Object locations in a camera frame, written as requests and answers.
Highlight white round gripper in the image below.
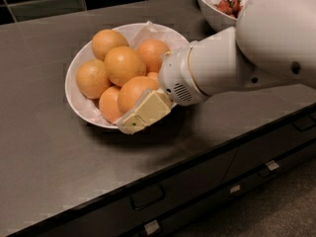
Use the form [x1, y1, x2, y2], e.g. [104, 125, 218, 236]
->
[118, 41, 209, 134]

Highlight large white oval bowl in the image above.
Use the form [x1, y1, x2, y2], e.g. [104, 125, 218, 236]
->
[64, 22, 191, 130]

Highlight front right orange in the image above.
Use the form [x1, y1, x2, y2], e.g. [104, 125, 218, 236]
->
[118, 76, 159, 114]

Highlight dark right drawer front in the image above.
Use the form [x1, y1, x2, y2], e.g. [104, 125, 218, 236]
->
[223, 113, 316, 184]

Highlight white bowl with strawberries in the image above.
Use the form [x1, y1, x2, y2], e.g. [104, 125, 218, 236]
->
[197, 0, 237, 32]

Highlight bottom left orange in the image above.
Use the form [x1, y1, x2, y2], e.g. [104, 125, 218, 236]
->
[99, 86, 121, 123]

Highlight top right orange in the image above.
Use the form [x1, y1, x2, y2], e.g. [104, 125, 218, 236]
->
[137, 39, 170, 72]

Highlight small hidden right orange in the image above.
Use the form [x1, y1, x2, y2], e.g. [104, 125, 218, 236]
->
[146, 72, 159, 81]

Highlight white paper liner in bowl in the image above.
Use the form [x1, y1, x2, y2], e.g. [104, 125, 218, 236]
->
[72, 20, 186, 126]

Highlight dark left drawer front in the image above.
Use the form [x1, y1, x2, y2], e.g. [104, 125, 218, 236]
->
[8, 149, 236, 237]

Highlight lower dark drawer front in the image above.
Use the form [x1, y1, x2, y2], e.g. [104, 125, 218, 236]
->
[129, 144, 316, 237]

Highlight dark drawer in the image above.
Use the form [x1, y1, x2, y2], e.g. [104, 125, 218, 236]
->
[8, 149, 236, 237]
[129, 144, 316, 237]
[223, 113, 316, 184]

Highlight centre orange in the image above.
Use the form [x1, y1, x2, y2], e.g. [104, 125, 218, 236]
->
[104, 46, 146, 87]

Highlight top left orange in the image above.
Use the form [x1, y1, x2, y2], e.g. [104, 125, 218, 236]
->
[91, 30, 129, 60]

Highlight red strawberries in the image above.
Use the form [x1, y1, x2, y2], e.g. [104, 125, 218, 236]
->
[214, 0, 243, 19]

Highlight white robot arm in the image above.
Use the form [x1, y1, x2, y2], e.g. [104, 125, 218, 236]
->
[118, 0, 316, 134]

